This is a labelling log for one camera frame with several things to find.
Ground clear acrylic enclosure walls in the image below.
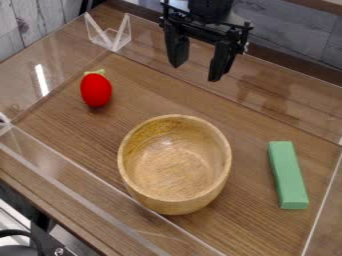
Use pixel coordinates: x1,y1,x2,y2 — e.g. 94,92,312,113
0,7,342,256

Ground red plush strawberry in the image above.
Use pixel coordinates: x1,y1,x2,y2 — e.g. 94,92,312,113
79,69,112,108

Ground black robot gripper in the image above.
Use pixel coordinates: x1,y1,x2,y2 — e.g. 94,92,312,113
160,0,253,82

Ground wooden bowl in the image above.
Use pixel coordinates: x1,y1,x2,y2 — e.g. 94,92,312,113
117,114,232,215

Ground clear acrylic corner bracket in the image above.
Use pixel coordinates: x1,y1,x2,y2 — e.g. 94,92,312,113
83,13,130,52

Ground black cable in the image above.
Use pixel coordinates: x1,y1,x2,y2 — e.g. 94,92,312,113
0,228,42,256

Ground green rectangular block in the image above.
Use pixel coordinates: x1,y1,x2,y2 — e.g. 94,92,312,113
268,141,309,210

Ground black metal table bracket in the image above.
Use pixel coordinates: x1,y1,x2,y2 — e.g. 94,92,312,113
29,223,77,256

